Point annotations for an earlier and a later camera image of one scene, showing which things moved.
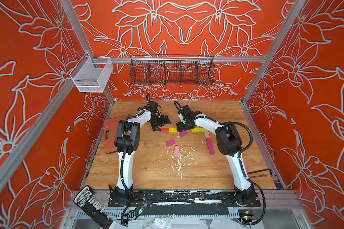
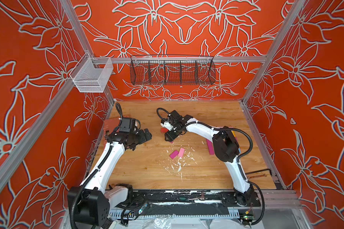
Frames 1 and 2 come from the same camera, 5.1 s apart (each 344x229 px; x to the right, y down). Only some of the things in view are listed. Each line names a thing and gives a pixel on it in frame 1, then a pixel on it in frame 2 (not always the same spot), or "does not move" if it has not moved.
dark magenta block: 209,143 does not move
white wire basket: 91,74 does not move
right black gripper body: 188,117 -> 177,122
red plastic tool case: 109,130 does not move
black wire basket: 172,69 does not move
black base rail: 155,202 does not move
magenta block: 170,142 -> 174,154
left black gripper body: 158,121 -> 139,137
